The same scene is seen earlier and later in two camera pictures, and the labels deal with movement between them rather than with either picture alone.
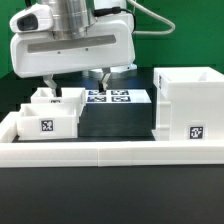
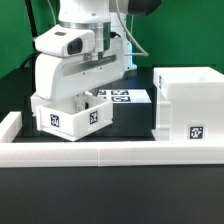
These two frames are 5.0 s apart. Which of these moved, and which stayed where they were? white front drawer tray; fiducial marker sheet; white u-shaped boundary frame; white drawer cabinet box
Moved: white front drawer tray
Stayed: white drawer cabinet box; white u-shaped boundary frame; fiducial marker sheet
